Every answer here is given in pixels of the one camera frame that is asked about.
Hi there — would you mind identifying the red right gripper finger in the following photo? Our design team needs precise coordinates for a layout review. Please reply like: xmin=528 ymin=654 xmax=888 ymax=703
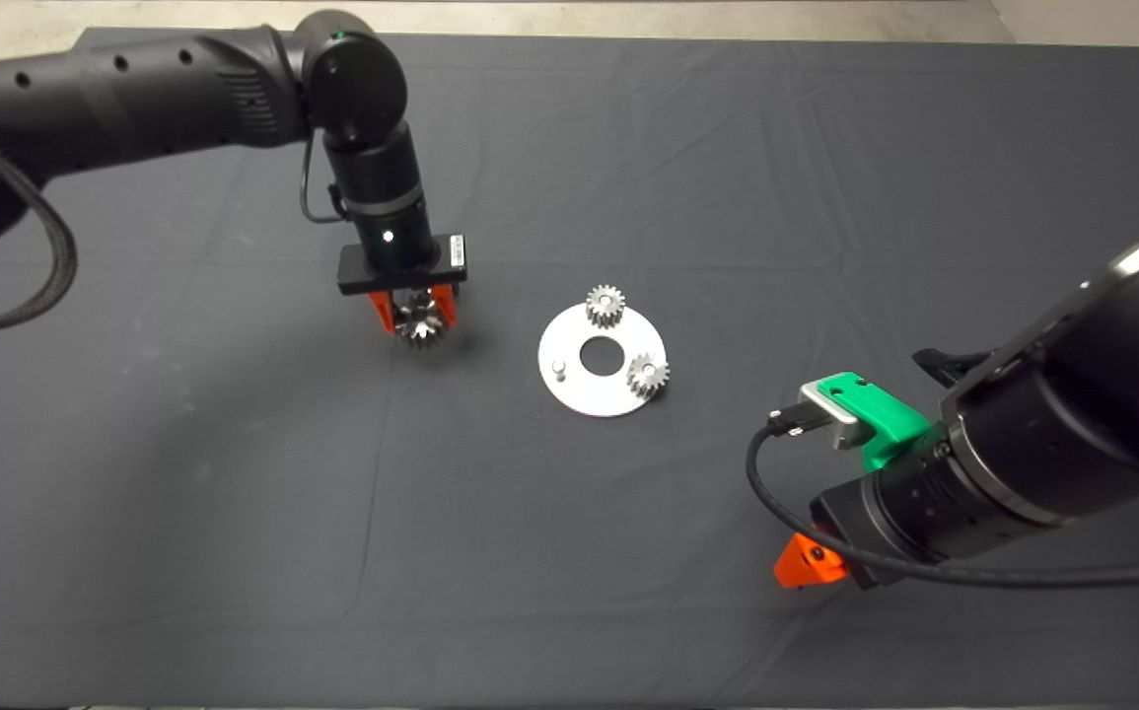
xmin=773 ymin=532 xmax=848 ymax=591

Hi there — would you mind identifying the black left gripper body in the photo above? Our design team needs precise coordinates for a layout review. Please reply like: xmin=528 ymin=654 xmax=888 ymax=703
xmin=337 ymin=202 xmax=468 ymax=296

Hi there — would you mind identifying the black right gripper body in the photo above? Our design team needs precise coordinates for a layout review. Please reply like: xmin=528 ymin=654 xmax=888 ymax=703
xmin=811 ymin=439 xmax=1038 ymax=591

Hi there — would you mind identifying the larger steel gear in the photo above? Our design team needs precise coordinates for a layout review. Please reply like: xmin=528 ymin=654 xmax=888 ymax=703
xmin=396 ymin=296 xmax=449 ymax=349

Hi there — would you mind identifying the small steel gear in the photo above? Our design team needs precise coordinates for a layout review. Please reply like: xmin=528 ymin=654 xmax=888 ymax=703
xmin=585 ymin=284 xmax=627 ymax=330
xmin=626 ymin=352 xmax=672 ymax=400

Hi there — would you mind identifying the round metal plate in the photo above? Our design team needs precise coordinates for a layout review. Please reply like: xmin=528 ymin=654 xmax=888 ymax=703
xmin=537 ymin=302 xmax=670 ymax=419

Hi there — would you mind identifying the dark grey table cloth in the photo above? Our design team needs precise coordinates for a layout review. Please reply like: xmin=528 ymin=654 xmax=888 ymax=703
xmin=0 ymin=28 xmax=1139 ymax=709

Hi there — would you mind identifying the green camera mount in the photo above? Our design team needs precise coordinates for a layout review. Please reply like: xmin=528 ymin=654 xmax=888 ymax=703
xmin=819 ymin=372 xmax=932 ymax=472

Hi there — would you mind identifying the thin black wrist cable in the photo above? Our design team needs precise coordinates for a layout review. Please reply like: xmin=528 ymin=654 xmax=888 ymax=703
xmin=299 ymin=133 xmax=348 ymax=226

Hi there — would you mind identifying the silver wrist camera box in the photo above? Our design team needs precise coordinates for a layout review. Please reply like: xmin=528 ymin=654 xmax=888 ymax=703
xmin=798 ymin=383 xmax=871 ymax=453

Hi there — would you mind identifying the thick black braided cable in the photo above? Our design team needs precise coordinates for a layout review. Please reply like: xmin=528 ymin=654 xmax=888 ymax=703
xmin=0 ymin=128 xmax=79 ymax=338

